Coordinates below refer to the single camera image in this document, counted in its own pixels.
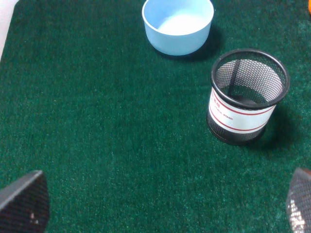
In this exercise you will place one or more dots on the orange fruit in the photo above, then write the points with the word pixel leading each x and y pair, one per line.
pixel 309 7

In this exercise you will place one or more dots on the dark green felt mat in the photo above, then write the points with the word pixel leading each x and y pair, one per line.
pixel 120 129

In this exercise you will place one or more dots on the light blue plastic bowl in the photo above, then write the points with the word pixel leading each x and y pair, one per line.
pixel 177 27

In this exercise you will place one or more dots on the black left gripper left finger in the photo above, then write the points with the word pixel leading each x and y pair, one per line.
pixel 25 204

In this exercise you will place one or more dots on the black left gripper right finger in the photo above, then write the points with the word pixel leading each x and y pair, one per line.
pixel 298 202

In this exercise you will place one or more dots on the black mesh pen holder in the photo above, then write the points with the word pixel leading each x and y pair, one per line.
pixel 246 86

